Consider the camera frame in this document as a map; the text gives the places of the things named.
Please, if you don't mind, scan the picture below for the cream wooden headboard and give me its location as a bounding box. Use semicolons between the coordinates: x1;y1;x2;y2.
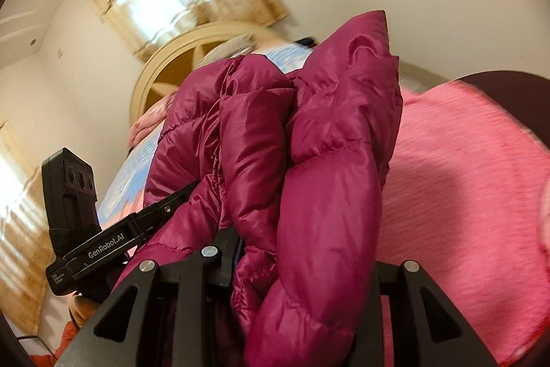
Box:
130;21;287;125

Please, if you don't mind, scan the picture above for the striped pillow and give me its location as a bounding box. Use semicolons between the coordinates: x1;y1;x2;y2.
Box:
195;34;256;69

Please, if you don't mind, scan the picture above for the folded pink floral blanket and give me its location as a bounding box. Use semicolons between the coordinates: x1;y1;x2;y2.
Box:
128;92;176;150

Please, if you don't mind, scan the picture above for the magenta puffer jacket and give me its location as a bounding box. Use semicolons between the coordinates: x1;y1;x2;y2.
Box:
128;11;403;366

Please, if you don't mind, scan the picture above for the person's left hand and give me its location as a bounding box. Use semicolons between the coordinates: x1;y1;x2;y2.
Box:
69;294;100;329

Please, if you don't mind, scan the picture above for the beige side curtain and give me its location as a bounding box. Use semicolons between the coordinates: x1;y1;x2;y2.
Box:
1;120;53;334

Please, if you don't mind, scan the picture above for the blue and pink bedspread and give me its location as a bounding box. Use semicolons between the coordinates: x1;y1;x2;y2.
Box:
96;44;550;367

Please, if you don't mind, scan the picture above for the black camera box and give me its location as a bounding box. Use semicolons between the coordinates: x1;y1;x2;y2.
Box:
41;147;101;257

